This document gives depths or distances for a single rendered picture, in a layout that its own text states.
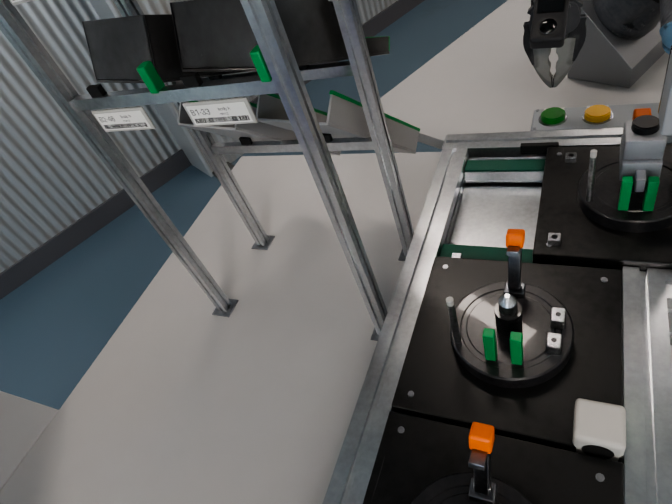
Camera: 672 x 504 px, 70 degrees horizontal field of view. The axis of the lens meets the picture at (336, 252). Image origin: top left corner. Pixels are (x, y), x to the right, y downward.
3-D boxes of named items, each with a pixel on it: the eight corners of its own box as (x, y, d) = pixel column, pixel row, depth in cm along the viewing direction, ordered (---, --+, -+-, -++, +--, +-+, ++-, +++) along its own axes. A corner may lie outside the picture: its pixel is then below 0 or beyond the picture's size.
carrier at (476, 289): (436, 264, 73) (423, 203, 64) (620, 279, 62) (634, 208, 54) (393, 414, 59) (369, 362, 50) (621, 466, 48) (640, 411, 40)
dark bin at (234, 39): (319, 55, 79) (316, 4, 76) (390, 53, 72) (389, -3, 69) (181, 71, 58) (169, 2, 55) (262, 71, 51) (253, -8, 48)
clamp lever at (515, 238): (507, 282, 61) (507, 227, 58) (523, 284, 60) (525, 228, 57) (502, 297, 58) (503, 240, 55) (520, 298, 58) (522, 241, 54)
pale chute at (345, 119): (354, 148, 93) (357, 124, 93) (416, 154, 86) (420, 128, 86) (254, 120, 70) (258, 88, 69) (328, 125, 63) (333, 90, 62)
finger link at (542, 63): (554, 72, 85) (556, 20, 79) (552, 90, 82) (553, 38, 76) (535, 74, 87) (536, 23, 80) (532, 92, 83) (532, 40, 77)
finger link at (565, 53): (574, 70, 84) (577, 17, 78) (572, 89, 81) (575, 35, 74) (554, 72, 85) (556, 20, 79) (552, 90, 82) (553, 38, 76)
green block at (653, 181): (642, 205, 64) (648, 175, 61) (652, 205, 64) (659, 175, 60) (642, 211, 63) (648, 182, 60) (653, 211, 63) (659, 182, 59)
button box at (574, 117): (533, 135, 94) (533, 107, 90) (662, 131, 85) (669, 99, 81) (530, 158, 90) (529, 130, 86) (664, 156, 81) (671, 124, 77)
